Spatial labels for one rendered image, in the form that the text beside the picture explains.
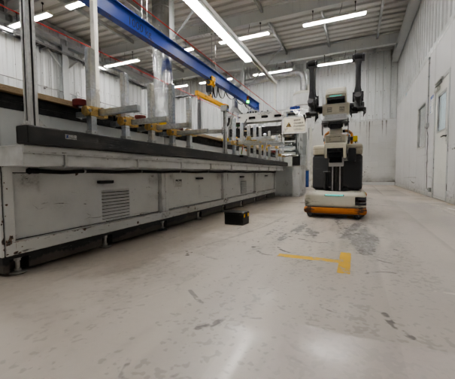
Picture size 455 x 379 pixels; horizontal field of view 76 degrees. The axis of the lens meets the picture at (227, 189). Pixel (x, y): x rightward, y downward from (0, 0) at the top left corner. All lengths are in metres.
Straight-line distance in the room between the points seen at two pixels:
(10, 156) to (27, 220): 0.37
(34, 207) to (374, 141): 11.57
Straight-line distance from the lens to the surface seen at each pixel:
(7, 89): 1.73
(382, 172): 12.29
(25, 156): 1.54
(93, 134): 1.70
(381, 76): 12.78
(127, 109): 1.62
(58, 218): 1.90
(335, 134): 3.38
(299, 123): 6.08
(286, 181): 6.21
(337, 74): 12.86
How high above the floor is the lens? 0.49
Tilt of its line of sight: 3 degrees down
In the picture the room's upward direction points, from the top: straight up
